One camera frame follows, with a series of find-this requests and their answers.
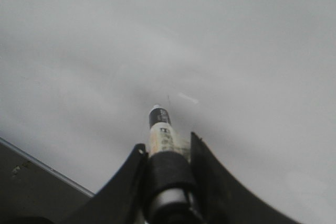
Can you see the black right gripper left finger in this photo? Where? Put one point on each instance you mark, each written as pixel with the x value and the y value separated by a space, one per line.
pixel 118 200

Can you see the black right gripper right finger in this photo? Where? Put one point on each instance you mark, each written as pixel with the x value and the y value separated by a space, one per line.
pixel 222 197

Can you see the white black whiteboard marker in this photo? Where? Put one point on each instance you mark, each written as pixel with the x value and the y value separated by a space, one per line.
pixel 170 188

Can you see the white whiteboard with aluminium frame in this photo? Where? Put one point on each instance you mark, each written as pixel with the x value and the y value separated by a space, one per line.
pixel 255 79

